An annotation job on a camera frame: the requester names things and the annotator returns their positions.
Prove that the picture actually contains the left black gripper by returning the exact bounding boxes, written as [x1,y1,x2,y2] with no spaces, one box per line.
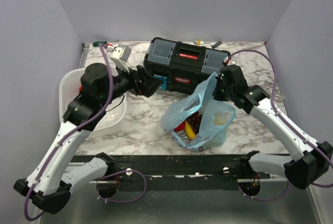
[101,59,164,104]

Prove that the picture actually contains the yellow fake banana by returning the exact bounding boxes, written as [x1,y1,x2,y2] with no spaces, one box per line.
[184,121,196,140]

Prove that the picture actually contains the light blue plastic bag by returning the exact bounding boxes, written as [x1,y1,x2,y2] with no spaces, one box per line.
[160,72,236,152]

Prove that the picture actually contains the red fake fruit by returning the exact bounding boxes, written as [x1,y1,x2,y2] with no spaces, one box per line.
[173,121,186,133]

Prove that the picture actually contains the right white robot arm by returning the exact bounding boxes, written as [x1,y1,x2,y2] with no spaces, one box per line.
[213,64,332,189]

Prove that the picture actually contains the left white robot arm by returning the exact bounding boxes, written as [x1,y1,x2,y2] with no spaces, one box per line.
[14,63,163,214]

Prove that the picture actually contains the dark red fake grapes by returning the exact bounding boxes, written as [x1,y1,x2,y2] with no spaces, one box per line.
[186,112,202,134]

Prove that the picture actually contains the yellow fake fruit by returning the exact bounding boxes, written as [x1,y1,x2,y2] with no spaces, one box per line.
[213,112,228,126]

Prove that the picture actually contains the black plastic toolbox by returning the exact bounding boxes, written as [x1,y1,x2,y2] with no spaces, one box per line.
[143,37,230,95]

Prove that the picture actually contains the white plastic basket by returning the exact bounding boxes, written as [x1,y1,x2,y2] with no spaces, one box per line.
[59,68,127,139]

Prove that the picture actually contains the yellow white small connector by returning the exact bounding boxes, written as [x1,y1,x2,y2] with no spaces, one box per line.
[194,40,204,45]

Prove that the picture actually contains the small black clip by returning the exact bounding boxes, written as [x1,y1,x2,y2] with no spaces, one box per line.
[211,41,222,49]

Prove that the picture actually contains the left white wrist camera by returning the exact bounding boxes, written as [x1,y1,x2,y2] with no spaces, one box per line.
[106,44,132,72]

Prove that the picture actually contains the green handled screwdriver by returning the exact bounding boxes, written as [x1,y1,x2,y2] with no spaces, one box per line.
[92,41,107,47]

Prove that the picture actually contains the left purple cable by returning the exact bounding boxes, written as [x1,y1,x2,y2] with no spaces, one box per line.
[23,43,147,221]

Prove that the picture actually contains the purple cable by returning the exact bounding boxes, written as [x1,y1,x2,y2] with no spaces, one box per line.
[223,49,333,201]
[23,43,147,221]

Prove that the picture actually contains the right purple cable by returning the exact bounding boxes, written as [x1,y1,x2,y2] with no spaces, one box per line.
[223,49,333,201]

